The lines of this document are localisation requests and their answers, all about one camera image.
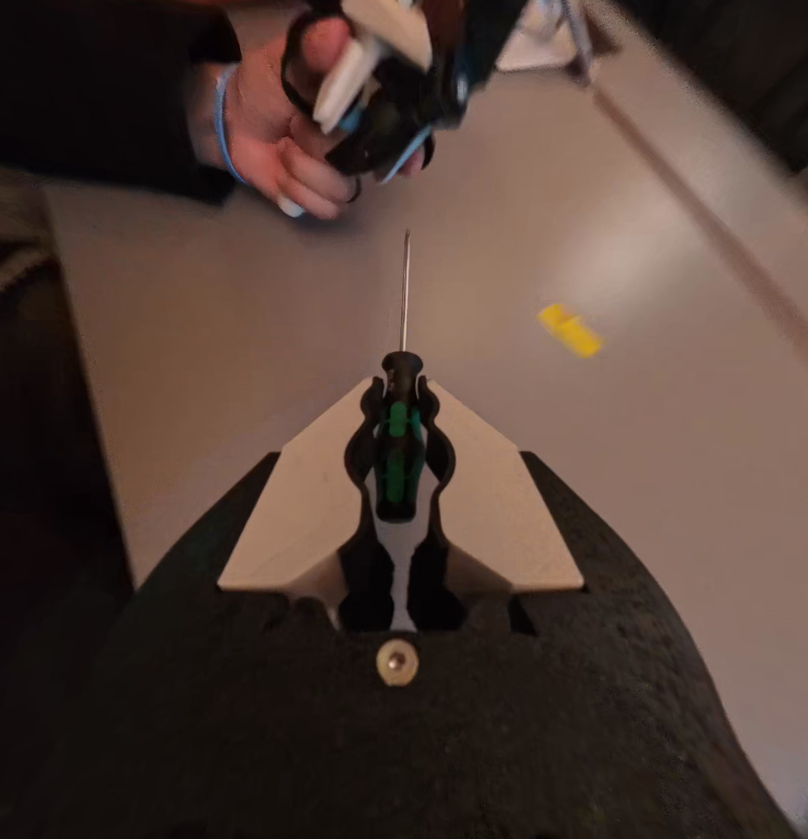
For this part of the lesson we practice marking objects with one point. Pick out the green black screwdriver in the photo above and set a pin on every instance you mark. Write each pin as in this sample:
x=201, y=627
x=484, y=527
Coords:
x=397, y=459

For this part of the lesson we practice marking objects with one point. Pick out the blue wristband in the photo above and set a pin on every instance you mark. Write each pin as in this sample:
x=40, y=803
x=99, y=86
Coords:
x=219, y=124

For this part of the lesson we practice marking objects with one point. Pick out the yellow tape piece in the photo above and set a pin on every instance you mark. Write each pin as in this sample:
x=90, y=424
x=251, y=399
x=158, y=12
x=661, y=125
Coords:
x=571, y=331

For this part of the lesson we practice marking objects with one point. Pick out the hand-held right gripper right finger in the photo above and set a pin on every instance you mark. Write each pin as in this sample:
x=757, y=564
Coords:
x=502, y=524

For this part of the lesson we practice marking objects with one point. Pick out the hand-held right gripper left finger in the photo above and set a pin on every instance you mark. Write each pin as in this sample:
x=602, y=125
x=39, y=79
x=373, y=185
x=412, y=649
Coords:
x=292, y=524

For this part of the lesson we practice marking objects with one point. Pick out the person's left forearm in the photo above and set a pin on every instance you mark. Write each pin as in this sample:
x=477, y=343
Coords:
x=102, y=98

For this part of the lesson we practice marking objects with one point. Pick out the person's left hand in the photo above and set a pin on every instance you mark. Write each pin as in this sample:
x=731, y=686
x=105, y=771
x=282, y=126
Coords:
x=266, y=124

